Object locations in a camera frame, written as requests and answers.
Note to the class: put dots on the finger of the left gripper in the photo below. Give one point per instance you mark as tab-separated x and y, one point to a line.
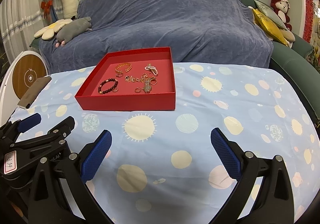
29	122
64	128

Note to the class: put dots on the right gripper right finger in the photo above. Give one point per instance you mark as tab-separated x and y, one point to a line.
244	169

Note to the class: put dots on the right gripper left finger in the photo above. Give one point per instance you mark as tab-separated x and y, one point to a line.
78	168

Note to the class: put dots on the gold hoop earring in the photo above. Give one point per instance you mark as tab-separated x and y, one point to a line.
138	90

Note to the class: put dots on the gold watch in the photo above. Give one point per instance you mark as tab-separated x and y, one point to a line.
147	85

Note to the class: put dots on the brown phone case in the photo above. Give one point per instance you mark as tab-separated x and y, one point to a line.
32	93

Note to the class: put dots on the light blue planet tablecloth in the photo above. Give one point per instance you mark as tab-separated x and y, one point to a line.
161	167

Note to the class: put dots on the red cardboard box tray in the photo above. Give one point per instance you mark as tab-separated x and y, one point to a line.
112	83

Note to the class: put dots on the cream flower cushion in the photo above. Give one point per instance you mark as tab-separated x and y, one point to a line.
49	31

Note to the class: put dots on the grey plush toy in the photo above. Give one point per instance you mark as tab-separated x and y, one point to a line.
73	29

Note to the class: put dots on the white curtain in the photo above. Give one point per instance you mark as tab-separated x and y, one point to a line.
20	20

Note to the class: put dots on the dark green sofa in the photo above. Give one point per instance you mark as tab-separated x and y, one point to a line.
303	77

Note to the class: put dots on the red bow curtain tie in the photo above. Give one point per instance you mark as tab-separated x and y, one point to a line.
45	6

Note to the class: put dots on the gold yellow pillow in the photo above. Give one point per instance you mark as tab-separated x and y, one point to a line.
269	27

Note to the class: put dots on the blue-grey sofa blanket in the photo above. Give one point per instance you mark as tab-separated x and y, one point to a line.
209	31

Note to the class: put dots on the grey-green pillow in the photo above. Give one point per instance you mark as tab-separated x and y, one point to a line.
269	12

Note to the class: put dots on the red monkey plush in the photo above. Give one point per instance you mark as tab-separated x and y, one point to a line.
281	8

